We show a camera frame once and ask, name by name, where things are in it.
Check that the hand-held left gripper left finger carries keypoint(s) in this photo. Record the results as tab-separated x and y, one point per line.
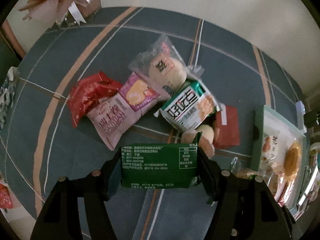
113	172

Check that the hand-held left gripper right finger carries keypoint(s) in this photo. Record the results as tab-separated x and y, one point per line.
206	175

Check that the dark green snack packet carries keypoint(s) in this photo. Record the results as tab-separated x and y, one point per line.
155	165

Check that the shallow teal cardboard box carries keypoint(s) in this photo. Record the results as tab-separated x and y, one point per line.
256	142

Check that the green white cracker packet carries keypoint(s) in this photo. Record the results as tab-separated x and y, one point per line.
185	110

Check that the white printed snack packet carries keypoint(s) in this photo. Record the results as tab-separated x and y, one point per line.
272	145

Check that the bright red snack packet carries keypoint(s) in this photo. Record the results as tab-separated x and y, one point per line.
85	97

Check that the yellow bread packet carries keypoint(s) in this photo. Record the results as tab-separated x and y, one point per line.
293	158

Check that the clear round bun packet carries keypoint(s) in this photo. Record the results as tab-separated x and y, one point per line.
167	72

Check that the clear green print cookie packet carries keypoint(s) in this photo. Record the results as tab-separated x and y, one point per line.
243	173

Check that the clear packet of small buns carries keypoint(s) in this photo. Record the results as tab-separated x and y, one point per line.
208	137

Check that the dark red snack packet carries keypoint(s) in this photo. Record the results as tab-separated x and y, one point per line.
226	130

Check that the pale pink snack packet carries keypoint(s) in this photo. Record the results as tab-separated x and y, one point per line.
110	122

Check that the red patterned snack packet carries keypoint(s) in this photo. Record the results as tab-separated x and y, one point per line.
280	190

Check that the purple pink cake packet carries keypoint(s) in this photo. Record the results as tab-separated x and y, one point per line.
136	93

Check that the red white bag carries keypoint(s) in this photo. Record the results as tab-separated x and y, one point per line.
5	196

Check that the white power strip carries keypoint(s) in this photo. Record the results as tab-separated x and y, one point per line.
300	112

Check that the black charger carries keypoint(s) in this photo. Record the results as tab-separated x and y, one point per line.
311	118

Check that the green white plastic bag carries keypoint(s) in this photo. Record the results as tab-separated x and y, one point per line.
7	97

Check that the translucent brown container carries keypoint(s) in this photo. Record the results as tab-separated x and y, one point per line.
93	7

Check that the pink paper flower bouquet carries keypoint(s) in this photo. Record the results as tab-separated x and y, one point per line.
47	2

